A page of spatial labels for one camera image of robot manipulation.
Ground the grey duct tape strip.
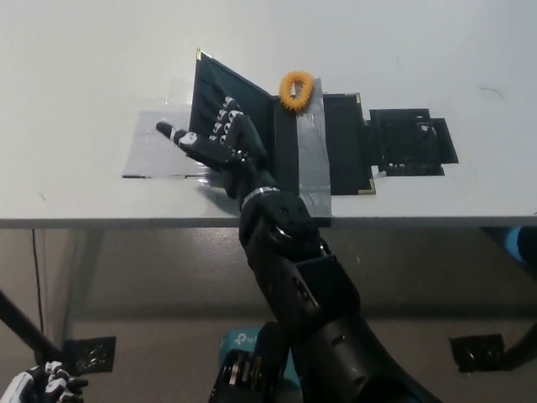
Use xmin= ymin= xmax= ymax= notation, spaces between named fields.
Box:
xmin=295 ymin=77 xmax=335 ymax=219

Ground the blue object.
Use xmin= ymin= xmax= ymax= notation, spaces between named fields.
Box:
xmin=505 ymin=226 xmax=537 ymax=264

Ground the thin black cable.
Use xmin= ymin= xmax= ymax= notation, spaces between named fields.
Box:
xmin=31 ymin=229 xmax=45 ymax=332

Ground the orange spiky ring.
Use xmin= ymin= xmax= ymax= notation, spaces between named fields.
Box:
xmin=278 ymin=71 xmax=315 ymax=113

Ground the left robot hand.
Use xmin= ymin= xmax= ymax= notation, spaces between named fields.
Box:
xmin=0 ymin=359 xmax=90 ymax=403

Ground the black USC diary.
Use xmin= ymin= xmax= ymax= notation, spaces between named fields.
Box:
xmin=188 ymin=48 xmax=378 ymax=197

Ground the black tape patch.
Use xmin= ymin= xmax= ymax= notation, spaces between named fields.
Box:
xmin=362 ymin=107 xmax=460 ymax=176

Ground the clear plastic tape sheet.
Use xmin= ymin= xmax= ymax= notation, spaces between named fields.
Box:
xmin=121 ymin=109 xmax=236 ymax=182

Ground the black floor tape square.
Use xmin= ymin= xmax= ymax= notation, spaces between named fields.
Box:
xmin=62 ymin=335 xmax=117 ymax=374
xmin=448 ymin=333 xmax=507 ymax=374

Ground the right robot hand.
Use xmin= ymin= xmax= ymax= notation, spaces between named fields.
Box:
xmin=155 ymin=96 xmax=280 ymax=203

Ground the teal tp-link box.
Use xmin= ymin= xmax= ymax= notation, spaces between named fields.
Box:
xmin=217 ymin=327 xmax=301 ymax=384

